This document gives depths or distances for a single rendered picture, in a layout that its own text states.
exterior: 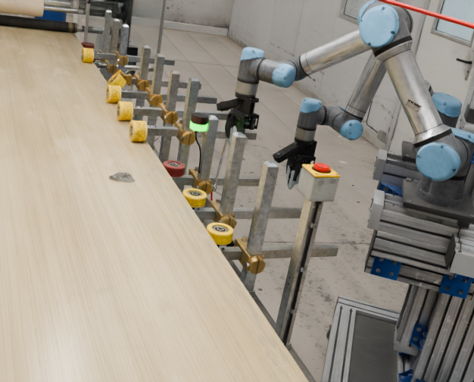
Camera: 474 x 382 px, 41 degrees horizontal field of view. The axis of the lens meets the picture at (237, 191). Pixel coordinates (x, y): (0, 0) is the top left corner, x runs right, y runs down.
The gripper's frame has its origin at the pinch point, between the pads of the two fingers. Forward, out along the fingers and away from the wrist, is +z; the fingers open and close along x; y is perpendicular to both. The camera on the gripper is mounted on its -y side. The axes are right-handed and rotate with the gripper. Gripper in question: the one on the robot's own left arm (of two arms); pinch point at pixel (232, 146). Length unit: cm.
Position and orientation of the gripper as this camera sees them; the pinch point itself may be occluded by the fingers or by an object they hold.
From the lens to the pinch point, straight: 226.9
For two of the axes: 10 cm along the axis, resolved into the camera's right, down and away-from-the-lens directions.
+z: -1.7, 9.1, 3.8
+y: 6.5, 3.9, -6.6
